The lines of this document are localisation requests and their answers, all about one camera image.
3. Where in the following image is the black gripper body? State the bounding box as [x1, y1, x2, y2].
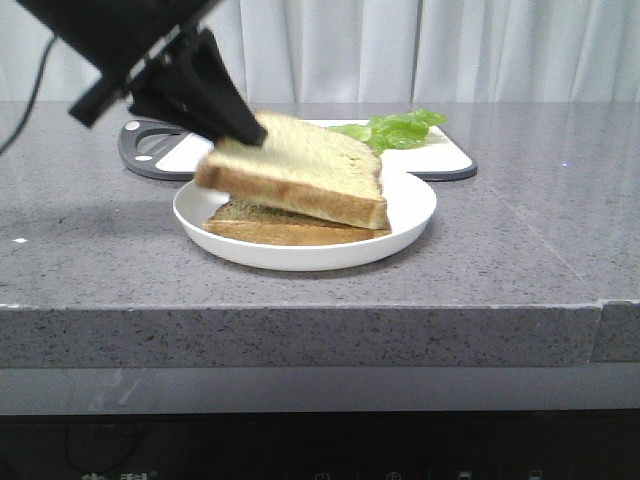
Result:
[19, 0, 216, 127]

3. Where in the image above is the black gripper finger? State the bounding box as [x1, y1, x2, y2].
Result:
[172, 29, 266, 146]
[128, 82, 225, 141]

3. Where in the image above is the toast bread slice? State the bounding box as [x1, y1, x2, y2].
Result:
[194, 111, 389, 230]
[202, 199, 391, 246]

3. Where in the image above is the green lettuce leaf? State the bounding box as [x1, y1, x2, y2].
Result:
[329, 109, 448, 154]

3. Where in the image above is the white grey cutting board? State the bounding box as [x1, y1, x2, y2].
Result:
[118, 119, 477, 182]

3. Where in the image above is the white curtain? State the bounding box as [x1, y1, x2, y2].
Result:
[0, 0, 640, 105]

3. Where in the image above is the white round plate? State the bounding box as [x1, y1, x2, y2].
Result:
[173, 169, 437, 272]

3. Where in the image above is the dark appliance front panel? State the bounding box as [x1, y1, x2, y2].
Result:
[1, 410, 639, 479]

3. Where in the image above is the black cable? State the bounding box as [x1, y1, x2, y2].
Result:
[0, 34, 57, 156]

